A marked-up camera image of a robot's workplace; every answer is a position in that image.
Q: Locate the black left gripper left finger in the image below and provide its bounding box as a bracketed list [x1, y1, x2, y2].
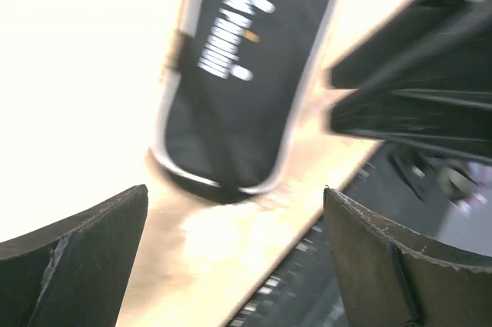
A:
[1, 185, 148, 327]

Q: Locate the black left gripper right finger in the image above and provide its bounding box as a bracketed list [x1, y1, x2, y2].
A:
[324, 188, 491, 327]

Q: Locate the black racket cover bag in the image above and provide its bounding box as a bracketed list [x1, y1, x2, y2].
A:
[150, 0, 336, 203]

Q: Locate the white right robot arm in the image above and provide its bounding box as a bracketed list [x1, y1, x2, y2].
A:
[328, 0, 491, 163]

